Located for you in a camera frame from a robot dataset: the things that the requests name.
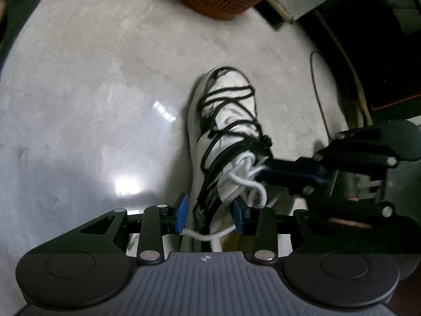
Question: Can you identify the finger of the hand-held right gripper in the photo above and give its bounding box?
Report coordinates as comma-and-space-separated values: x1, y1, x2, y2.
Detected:
266, 171, 396, 220
264, 126, 399, 174

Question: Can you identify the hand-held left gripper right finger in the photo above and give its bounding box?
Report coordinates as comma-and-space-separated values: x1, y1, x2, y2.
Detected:
230, 199, 388, 266

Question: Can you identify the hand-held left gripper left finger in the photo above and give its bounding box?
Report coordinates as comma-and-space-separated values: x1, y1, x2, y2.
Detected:
24, 194, 189, 265

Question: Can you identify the white shoelace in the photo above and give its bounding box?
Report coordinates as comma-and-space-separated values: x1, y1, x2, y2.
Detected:
182, 161, 268, 254

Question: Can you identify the white and black sneaker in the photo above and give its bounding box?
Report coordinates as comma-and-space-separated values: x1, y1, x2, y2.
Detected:
186, 66, 308, 254

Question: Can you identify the black shoelace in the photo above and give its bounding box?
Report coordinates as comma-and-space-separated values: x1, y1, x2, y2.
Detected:
194, 86, 273, 224

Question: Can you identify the silver cabinet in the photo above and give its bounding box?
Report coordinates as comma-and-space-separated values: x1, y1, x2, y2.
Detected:
260, 0, 421, 119

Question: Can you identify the grey star-print bed sheet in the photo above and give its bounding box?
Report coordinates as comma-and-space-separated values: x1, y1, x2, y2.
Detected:
0, 0, 47, 73

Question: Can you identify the black power cable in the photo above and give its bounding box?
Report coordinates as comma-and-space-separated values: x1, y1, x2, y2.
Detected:
310, 51, 333, 139

